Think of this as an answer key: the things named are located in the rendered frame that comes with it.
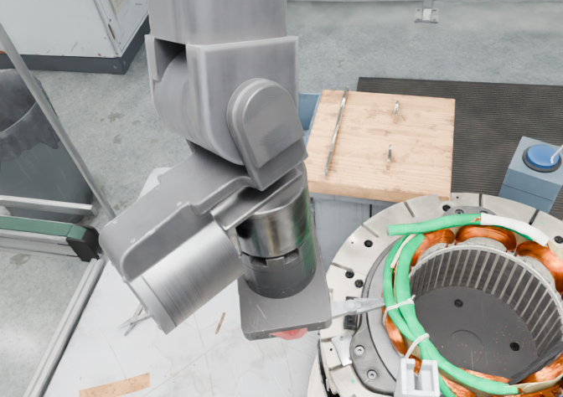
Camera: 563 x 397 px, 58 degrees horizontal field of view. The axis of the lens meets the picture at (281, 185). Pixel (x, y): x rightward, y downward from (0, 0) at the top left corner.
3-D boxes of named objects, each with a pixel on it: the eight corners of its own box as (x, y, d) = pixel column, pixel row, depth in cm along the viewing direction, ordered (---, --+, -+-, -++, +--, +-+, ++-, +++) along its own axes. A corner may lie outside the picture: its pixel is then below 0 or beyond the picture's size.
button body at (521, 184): (515, 280, 87) (561, 185, 68) (474, 263, 90) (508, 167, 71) (527, 249, 91) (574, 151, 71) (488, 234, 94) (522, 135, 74)
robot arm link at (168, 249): (286, 69, 25) (202, 49, 31) (75, 202, 21) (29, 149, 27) (344, 243, 32) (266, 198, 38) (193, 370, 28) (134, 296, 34)
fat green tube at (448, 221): (385, 242, 53) (386, 232, 51) (386, 212, 55) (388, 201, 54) (539, 255, 50) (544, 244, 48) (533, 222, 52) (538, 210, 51)
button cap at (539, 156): (553, 172, 69) (555, 167, 68) (522, 163, 71) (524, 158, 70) (560, 153, 71) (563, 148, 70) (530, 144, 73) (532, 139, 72)
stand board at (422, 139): (297, 190, 71) (296, 179, 69) (323, 100, 83) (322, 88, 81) (447, 208, 67) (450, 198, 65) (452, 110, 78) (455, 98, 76)
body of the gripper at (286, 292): (245, 344, 37) (226, 296, 32) (237, 230, 44) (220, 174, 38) (333, 331, 37) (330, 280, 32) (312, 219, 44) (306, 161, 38)
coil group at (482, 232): (452, 253, 55) (459, 230, 52) (452, 239, 56) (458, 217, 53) (513, 257, 54) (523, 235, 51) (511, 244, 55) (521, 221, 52)
